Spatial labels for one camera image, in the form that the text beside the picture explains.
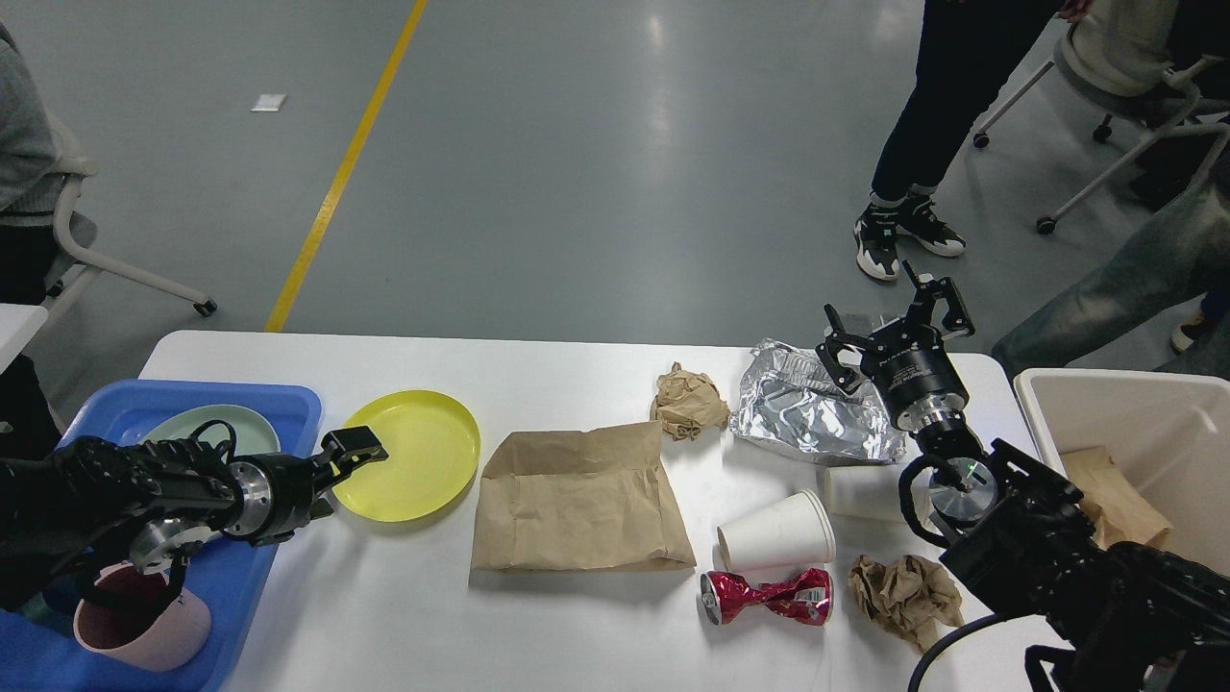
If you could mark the pink mug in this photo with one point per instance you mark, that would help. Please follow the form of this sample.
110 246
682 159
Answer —
139 626

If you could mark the person in blue jeans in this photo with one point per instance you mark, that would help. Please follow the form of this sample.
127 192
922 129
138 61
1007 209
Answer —
1181 253

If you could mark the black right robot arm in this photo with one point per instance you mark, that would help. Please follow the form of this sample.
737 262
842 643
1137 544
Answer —
1011 529

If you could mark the small crumpled brown paper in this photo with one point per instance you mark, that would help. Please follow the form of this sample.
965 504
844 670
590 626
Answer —
686 403

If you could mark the crushed red soda can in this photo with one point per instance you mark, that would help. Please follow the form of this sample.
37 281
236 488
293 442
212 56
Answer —
806 599

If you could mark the pale green plate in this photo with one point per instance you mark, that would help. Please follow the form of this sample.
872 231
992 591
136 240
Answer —
252 433

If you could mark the white paper cup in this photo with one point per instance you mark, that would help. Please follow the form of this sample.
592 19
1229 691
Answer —
792 532
869 493

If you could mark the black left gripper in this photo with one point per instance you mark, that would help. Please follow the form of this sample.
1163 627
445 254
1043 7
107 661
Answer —
280 494

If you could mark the white office chair right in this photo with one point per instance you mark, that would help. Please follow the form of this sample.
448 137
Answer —
1118 59

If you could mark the small white side table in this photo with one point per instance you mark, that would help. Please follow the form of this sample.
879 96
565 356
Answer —
19 324

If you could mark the beige plastic bin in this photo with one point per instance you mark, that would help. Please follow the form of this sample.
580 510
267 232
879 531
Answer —
1167 433

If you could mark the yellow plate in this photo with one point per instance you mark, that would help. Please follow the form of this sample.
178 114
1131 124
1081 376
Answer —
433 447

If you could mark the blue plastic tray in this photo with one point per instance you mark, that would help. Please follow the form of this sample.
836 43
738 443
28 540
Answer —
228 576

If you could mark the flat brown paper bag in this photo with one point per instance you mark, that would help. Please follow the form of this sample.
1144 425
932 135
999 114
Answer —
595 500

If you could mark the white office chair left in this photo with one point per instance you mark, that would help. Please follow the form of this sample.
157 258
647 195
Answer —
74 166

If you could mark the white paper cup front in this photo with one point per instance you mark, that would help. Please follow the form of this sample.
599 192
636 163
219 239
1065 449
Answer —
792 532

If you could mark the white paper cup behind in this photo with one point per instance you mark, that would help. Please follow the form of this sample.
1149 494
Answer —
869 493

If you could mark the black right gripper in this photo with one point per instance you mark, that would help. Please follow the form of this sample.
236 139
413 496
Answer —
907 363

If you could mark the crumpled aluminium foil tray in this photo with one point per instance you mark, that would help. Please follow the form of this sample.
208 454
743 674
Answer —
788 404

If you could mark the brown paper in bin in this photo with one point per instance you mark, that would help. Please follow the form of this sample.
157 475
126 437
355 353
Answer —
1116 508

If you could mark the person in black trousers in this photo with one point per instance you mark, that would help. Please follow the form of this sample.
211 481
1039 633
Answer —
968 49

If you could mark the large crumpled brown paper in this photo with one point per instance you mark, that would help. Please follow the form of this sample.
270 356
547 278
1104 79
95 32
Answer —
908 598

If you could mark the white office chair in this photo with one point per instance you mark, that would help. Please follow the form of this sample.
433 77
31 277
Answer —
74 166
1118 59

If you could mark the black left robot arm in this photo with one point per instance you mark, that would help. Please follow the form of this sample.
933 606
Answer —
125 522

